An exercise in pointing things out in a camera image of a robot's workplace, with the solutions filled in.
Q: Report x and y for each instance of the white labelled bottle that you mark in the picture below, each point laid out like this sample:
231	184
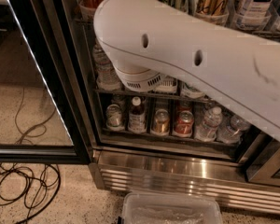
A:
253	8

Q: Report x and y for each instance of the bottom left water bottle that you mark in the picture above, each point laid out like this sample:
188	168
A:
206	131

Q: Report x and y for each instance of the clear plastic bin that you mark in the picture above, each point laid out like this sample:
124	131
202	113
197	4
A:
152	208

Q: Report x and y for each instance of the front clear water bottle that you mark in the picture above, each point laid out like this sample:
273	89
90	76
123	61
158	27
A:
107	77

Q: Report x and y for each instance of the bottom gold can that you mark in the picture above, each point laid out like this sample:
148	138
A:
161	121

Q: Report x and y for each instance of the front white green can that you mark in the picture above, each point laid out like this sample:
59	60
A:
190	92

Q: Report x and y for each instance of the stainless steel fridge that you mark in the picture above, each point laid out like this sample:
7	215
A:
243	175

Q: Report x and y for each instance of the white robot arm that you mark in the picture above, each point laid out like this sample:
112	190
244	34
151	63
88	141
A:
145	39

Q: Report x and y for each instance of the bottom right water bottle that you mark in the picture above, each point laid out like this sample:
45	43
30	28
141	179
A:
231	129

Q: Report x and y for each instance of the open glass fridge door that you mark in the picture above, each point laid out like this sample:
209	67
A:
39	117

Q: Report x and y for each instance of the bottom red can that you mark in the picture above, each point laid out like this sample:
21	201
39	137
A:
184	122

